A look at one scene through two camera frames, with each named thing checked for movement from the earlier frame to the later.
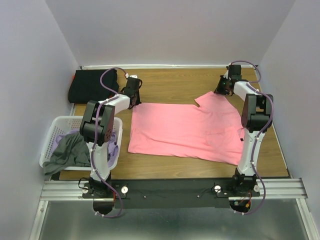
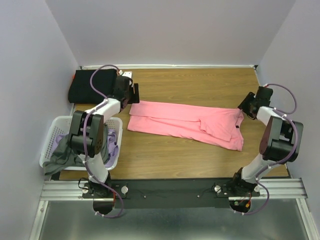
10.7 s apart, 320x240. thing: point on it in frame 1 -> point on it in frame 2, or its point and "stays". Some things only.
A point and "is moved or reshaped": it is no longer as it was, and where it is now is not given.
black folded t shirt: x=86 y=85 stays
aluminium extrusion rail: x=70 y=191 stays
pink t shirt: x=213 y=132 is moved or reshaped
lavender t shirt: x=112 y=145 stays
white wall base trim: x=243 y=67 stays
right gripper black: x=217 y=89 -> x=243 y=105
